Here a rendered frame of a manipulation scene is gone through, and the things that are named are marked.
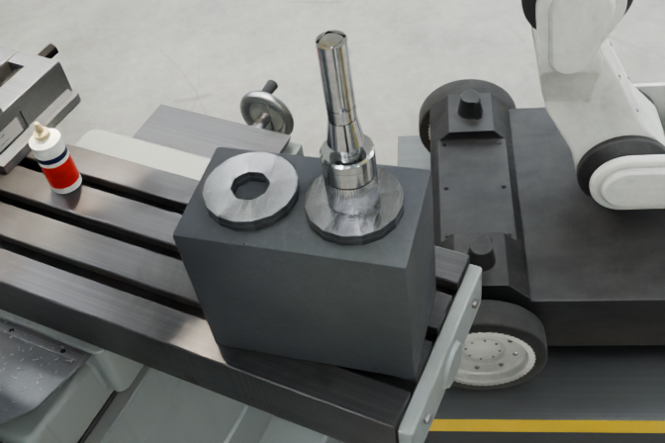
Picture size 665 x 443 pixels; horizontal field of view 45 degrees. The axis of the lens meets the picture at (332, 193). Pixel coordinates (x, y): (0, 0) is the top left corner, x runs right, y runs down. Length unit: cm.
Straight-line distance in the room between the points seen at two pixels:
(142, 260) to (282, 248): 32
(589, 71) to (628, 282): 37
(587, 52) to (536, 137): 45
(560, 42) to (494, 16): 173
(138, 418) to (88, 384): 14
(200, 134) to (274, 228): 72
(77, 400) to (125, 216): 24
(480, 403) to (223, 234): 76
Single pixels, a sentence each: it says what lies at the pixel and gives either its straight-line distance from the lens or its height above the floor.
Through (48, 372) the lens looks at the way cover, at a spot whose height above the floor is 84.
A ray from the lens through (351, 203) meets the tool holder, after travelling 70.
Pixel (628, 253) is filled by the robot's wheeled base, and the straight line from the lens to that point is 139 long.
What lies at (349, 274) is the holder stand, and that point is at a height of 107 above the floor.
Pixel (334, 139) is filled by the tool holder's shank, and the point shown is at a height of 119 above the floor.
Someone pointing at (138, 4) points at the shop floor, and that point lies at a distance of 319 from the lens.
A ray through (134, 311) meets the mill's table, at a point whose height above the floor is 90.
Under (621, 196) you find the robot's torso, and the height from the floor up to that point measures 67.
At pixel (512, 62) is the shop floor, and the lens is 264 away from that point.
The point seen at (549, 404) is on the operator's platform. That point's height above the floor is 40.
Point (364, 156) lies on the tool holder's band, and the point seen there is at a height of 117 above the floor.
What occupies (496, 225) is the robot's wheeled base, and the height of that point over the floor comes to 59.
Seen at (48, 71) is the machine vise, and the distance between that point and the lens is 122.
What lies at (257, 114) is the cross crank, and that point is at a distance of 160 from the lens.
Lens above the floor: 164
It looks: 47 degrees down
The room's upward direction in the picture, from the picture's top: 10 degrees counter-clockwise
